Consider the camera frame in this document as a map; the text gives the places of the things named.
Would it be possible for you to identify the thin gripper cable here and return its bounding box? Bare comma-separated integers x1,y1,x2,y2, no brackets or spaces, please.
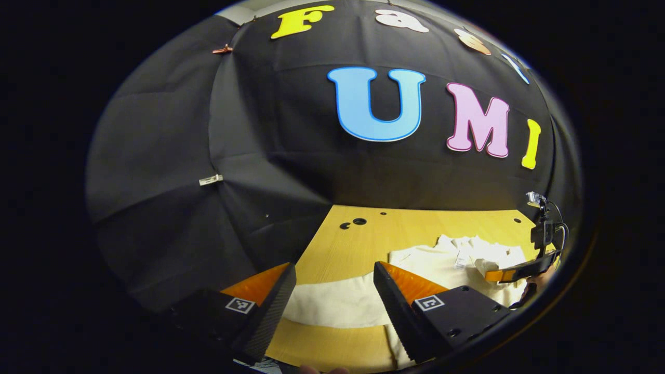
548,200,570,252

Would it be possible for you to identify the black backdrop cloth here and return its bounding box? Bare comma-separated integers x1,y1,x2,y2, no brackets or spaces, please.
86,0,582,312

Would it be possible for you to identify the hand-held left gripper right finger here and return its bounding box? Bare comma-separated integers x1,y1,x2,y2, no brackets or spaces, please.
373,261,512,364

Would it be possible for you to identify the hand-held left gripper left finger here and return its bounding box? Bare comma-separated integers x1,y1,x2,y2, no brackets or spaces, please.
205,262,297,364

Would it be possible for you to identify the cream sweater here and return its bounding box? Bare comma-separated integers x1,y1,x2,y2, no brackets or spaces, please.
283,234,536,370

